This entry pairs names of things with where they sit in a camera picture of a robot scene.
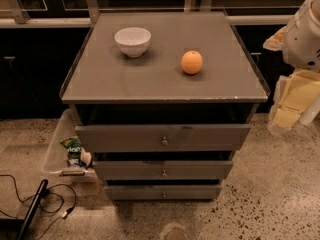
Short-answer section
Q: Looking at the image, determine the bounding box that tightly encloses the grey bottom drawer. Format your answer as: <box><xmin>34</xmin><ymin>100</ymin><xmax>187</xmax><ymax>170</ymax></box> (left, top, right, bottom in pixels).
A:
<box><xmin>105</xmin><ymin>185</ymin><xmax>222</xmax><ymax>200</ymax></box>

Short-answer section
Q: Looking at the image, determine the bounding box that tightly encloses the black bar on floor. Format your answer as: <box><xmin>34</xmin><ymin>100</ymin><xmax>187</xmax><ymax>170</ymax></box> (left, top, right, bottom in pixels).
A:
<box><xmin>15</xmin><ymin>179</ymin><xmax>48</xmax><ymax>240</ymax></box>

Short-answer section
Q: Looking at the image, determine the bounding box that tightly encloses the grey top drawer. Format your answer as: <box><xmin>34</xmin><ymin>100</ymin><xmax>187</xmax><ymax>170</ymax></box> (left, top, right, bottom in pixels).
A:
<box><xmin>75</xmin><ymin>124</ymin><xmax>250</xmax><ymax>153</ymax></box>

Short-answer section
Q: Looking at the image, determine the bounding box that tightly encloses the grey drawer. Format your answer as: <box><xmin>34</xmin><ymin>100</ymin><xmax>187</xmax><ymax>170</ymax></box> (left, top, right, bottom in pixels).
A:
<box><xmin>93</xmin><ymin>161</ymin><xmax>233</xmax><ymax>180</ymax></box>
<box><xmin>105</xmin><ymin>185</ymin><xmax>222</xmax><ymax>200</ymax></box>
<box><xmin>75</xmin><ymin>124</ymin><xmax>250</xmax><ymax>153</ymax></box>

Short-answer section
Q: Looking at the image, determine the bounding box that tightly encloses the orange fruit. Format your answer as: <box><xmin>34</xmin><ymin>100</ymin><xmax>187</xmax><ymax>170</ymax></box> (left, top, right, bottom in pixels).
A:
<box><xmin>181</xmin><ymin>51</ymin><xmax>203</xmax><ymax>75</ymax></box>

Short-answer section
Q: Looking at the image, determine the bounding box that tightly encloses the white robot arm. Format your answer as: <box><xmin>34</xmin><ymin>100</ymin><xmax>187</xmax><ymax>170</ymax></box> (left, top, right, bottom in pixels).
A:
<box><xmin>263</xmin><ymin>0</ymin><xmax>320</xmax><ymax>134</ymax></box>

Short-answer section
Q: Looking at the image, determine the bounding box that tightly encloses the metal railing frame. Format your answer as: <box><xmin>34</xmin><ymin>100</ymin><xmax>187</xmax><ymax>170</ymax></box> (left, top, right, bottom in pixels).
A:
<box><xmin>1</xmin><ymin>0</ymin><xmax>305</xmax><ymax>28</ymax></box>

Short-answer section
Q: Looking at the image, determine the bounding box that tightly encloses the black cable on floor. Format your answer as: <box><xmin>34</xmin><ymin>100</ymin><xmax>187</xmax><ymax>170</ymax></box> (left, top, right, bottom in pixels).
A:
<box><xmin>0</xmin><ymin>174</ymin><xmax>77</xmax><ymax>240</ymax></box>

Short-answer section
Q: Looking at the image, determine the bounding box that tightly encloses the clear plastic storage bin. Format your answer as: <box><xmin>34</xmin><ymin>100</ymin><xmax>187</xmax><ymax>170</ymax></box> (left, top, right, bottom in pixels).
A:
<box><xmin>42</xmin><ymin>109</ymin><xmax>98</xmax><ymax>182</ymax></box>

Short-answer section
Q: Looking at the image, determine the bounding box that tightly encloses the white ceramic bowl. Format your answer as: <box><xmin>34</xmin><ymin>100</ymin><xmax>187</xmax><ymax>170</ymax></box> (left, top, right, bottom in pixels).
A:
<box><xmin>114</xmin><ymin>27</ymin><xmax>152</xmax><ymax>58</ymax></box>

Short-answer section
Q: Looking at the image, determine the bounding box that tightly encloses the green snack bag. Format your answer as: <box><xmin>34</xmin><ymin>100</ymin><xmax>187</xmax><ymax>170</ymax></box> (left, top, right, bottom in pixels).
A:
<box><xmin>60</xmin><ymin>136</ymin><xmax>82</xmax><ymax>166</ymax></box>

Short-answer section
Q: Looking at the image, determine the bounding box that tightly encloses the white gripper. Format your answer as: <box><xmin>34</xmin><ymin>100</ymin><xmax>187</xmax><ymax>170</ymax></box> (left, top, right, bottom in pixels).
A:
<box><xmin>263</xmin><ymin>27</ymin><xmax>320</xmax><ymax>131</ymax></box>

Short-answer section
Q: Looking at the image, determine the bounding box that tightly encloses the grey drawer cabinet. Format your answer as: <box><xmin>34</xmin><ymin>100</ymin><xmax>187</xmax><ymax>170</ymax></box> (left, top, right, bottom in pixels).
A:
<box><xmin>61</xmin><ymin>12</ymin><xmax>269</xmax><ymax>187</ymax></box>

